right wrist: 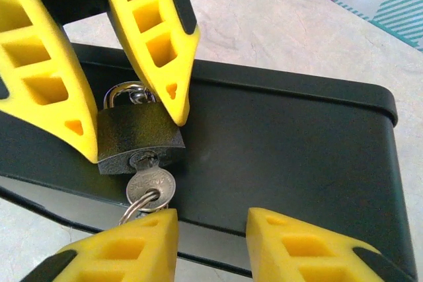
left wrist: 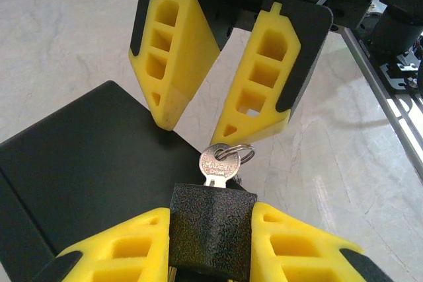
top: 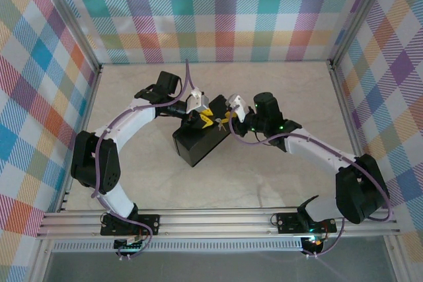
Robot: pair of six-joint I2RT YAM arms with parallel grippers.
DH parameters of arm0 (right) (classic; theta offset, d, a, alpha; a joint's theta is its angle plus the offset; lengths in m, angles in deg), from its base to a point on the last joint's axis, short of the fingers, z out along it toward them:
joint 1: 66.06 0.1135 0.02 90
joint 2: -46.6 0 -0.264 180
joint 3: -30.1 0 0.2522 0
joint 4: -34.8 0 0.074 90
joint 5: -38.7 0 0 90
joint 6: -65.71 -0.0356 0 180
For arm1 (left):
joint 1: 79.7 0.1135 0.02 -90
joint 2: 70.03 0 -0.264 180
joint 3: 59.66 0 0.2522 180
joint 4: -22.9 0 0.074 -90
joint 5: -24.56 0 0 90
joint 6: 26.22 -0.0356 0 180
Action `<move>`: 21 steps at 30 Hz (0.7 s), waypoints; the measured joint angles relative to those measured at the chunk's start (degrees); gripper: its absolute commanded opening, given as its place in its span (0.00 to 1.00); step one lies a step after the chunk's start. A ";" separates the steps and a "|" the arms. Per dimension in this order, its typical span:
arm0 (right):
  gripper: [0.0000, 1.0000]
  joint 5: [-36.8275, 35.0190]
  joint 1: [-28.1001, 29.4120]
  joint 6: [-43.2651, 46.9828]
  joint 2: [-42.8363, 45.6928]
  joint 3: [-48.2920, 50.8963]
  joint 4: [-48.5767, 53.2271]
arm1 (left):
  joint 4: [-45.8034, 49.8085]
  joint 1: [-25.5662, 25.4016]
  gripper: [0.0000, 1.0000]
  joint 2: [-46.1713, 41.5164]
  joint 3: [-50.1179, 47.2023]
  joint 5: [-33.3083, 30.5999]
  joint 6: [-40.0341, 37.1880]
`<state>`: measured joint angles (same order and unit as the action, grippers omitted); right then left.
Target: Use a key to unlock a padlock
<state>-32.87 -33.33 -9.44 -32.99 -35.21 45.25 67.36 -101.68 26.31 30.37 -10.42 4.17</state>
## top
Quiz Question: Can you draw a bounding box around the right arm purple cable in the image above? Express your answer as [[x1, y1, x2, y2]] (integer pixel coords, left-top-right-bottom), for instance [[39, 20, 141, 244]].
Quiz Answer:
[[227, 105, 395, 258]]

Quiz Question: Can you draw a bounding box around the slotted grey cable duct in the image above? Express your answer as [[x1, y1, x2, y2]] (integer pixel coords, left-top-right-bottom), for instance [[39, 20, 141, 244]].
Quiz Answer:
[[51, 241, 303, 252]]

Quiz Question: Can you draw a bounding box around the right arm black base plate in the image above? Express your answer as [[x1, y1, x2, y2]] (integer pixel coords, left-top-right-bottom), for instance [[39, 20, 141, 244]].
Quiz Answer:
[[276, 212, 338, 234]]

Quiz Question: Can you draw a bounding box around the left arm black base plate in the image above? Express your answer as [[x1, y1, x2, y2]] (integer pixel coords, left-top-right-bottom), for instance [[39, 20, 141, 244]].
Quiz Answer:
[[100, 214, 161, 236]]

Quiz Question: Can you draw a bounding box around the aluminium frame post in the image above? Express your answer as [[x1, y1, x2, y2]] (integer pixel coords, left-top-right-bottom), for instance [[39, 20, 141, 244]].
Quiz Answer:
[[327, 0, 399, 67], [31, 0, 102, 71]]

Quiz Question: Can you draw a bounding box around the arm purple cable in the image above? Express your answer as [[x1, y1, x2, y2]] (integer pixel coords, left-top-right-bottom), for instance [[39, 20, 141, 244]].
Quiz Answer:
[[227, 105, 395, 258], [89, 59, 203, 260]]

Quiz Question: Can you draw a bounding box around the aluminium frame leg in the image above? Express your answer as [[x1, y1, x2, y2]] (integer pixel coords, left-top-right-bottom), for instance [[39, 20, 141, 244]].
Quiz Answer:
[[385, 236, 409, 282], [28, 238, 54, 282]]

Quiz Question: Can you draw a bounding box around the black starry night tin box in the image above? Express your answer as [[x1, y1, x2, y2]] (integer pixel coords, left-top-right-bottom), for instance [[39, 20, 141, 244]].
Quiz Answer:
[[172, 94, 233, 168]]

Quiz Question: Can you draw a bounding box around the left green controller board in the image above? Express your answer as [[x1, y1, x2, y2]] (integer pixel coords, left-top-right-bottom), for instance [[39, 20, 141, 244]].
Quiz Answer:
[[114, 237, 147, 252]]

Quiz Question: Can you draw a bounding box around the grey metal shelf plate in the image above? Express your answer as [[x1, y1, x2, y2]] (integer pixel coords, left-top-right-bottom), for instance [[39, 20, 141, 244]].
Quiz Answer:
[[42, 250, 397, 282]]

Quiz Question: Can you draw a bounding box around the right controller board orange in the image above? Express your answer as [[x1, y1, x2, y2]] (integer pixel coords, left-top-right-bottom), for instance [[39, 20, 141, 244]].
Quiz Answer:
[[303, 234, 324, 248]]

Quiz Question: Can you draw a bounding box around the long aluminium base rail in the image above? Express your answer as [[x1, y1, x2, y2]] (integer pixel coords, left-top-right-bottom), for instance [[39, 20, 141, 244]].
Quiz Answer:
[[36, 207, 401, 240]]

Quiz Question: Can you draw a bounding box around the aluminium table edge rail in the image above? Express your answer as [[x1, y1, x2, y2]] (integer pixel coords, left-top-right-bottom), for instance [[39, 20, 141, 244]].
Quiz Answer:
[[56, 63, 103, 213], [327, 60, 374, 170]]

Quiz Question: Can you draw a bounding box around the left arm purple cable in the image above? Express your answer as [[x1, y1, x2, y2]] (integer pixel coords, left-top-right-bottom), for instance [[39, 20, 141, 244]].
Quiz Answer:
[[89, 59, 203, 260]]

